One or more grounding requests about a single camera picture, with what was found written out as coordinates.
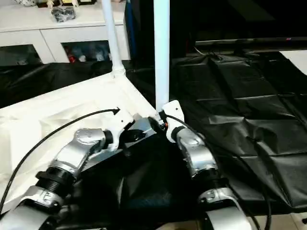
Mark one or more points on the white plastic table leg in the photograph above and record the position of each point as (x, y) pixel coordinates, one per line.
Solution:
(162, 60)
(112, 36)

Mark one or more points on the white plastic table top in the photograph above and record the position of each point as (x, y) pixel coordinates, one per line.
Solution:
(48, 115)

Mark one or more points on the black glossy mat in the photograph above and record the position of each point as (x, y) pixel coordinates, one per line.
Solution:
(239, 95)

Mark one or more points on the small white jar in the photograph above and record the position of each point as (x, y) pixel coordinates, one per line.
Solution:
(82, 58)
(98, 57)

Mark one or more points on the red bottle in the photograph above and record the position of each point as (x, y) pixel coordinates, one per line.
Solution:
(71, 57)

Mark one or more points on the long black bar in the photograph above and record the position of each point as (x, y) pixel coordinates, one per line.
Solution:
(251, 41)

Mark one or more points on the bag of black parts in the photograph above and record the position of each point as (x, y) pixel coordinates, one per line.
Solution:
(63, 14)

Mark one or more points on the black framed plaque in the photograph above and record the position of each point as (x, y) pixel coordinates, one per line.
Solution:
(42, 3)
(87, 2)

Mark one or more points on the white sideboard cabinet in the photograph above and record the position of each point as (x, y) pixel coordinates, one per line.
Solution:
(28, 33)

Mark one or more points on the small white figurine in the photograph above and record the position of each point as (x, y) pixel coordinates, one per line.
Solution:
(50, 3)
(74, 3)

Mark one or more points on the white flat panel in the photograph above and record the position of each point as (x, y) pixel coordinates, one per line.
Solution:
(296, 58)

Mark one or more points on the white polka dot object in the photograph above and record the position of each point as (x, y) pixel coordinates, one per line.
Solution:
(25, 2)

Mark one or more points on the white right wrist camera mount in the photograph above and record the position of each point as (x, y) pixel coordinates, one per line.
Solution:
(173, 112)

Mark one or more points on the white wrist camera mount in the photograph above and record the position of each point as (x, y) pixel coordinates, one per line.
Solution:
(173, 112)
(121, 124)

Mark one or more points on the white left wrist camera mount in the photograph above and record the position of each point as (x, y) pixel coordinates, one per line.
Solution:
(121, 124)

